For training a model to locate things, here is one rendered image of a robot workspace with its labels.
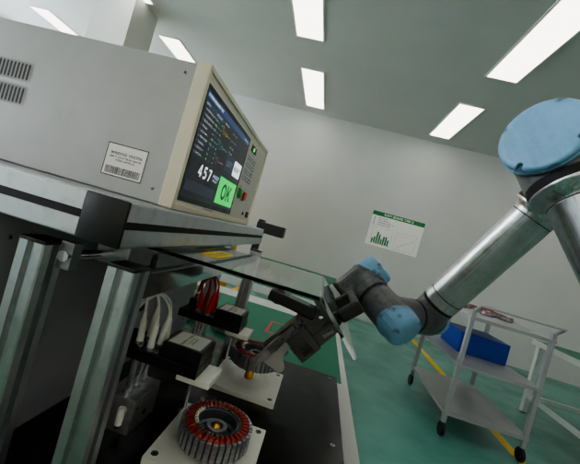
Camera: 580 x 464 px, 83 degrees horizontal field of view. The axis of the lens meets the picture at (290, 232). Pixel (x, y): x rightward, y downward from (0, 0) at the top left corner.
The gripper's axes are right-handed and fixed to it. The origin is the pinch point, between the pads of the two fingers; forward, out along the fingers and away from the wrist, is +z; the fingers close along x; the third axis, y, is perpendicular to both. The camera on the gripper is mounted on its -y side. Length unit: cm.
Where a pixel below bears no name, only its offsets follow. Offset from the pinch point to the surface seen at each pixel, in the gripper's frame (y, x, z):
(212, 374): -5.0, -24.0, -1.4
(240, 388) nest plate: 2.8, -5.8, 4.5
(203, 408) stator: -1.6, -22.8, 3.7
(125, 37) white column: -337, 273, -11
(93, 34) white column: -366, 273, 16
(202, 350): -9.0, -26.3, -3.4
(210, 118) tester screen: -35, -29, -27
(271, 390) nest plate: 7.9, -2.3, 0.8
